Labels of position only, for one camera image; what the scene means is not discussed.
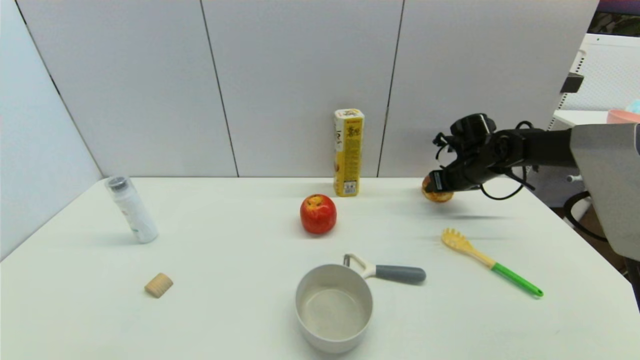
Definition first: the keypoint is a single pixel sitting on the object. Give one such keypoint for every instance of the light blue object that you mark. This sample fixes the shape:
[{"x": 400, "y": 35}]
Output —
[{"x": 635, "y": 107}]

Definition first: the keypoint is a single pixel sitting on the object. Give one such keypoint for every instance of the white side table top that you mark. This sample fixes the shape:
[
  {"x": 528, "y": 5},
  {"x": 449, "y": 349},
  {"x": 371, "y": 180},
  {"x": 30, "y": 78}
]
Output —
[{"x": 580, "y": 118}]

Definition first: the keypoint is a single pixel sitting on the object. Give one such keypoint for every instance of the pink bowl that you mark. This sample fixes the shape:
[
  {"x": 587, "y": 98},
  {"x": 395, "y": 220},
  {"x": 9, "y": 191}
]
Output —
[{"x": 625, "y": 117}]

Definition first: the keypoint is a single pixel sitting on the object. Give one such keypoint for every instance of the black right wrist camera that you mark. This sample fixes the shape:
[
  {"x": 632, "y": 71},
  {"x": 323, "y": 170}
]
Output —
[{"x": 472, "y": 131}]

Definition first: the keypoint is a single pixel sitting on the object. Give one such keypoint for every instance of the tall yellow carton box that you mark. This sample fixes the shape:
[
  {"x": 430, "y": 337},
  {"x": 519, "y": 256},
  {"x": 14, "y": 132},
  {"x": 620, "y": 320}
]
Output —
[{"x": 349, "y": 154}]

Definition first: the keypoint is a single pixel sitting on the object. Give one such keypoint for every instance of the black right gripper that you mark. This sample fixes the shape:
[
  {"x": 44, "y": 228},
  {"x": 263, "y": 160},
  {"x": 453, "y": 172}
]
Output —
[{"x": 437, "y": 181}]

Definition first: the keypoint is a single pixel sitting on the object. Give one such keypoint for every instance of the white perforated partition panel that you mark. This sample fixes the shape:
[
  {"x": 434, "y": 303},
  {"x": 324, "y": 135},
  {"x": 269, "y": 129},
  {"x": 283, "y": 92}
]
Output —
[{"x": 612, "y": 70}]

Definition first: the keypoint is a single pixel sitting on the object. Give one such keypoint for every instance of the white bottle with grey cap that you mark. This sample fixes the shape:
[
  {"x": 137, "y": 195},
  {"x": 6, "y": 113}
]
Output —
[{"x": 133, "y": 214}]

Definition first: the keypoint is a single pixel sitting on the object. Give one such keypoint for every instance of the red apple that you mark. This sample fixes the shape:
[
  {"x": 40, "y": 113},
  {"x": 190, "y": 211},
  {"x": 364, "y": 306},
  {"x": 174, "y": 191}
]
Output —
[{"x": 318, "y": 216}]

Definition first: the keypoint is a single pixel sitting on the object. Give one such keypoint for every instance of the golden cream puff bread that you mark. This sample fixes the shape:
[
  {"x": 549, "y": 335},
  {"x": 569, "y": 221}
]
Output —
[{"x": 442, "y": 197}]

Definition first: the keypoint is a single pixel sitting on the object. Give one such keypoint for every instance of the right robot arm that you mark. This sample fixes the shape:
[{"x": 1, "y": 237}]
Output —
[{"x": 605, "y": 170}]

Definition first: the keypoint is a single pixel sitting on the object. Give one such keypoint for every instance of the beige round bowl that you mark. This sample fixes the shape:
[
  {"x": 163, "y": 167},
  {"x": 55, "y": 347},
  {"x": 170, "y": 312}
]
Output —
[{"x": 333, "y": 314}]

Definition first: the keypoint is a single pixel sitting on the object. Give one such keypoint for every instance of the dark screen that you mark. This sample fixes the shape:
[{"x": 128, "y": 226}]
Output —
[{"x": 620, "y": 20}]

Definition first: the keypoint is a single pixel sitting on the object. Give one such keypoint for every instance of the small ribbed wooden cylinder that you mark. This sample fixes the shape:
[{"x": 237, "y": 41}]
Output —
[{"x": 159, "y": 285}]

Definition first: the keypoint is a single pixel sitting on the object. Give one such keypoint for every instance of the black clip on partition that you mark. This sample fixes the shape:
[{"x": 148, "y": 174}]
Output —
[{"x": 571, "y": 83}]

